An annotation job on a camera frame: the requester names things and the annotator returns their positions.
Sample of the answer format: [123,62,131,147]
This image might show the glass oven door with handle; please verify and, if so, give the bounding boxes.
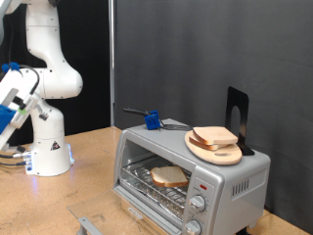
[67,186,174,235]

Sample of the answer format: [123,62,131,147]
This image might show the round wooden cutting board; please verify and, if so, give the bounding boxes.
[184,129,244,165]

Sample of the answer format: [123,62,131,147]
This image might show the black backdrop curtain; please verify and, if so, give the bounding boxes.
[0,0,112,150]

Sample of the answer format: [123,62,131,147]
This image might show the silver toaster oven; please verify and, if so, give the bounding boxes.
[112,117,272,235]

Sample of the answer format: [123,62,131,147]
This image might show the metal spatula with blue block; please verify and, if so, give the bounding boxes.
[122,107,194,132]

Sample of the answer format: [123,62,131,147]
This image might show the white wrist camera blue mount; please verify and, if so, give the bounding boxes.
[0,62,44,135]

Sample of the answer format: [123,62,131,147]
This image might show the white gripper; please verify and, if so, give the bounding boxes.
[0,111,50,154]

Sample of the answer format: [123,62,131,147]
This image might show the black metal bookend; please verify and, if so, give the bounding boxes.
[225,86,256,157]

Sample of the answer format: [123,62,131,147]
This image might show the wooden riser under oven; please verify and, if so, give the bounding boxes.
[120,199,172,235]

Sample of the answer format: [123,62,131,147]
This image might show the metal oven wire rack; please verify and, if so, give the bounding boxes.
[120,156,193,216]

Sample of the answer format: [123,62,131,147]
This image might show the aluminium foil oven tray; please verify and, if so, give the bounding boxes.
[120,163,189,219]

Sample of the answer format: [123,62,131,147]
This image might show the silver oven knob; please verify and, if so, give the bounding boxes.
[184,219,203,235]
[189,195,207,213]

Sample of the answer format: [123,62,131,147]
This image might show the dark grey backdrop curtain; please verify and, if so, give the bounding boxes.
[113,0,313,234]

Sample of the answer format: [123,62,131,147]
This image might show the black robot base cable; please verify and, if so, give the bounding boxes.
[0,160,28,167]
[0,150,32,160]

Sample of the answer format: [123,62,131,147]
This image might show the vertical metal pole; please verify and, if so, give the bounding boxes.
[108,0,116,127]

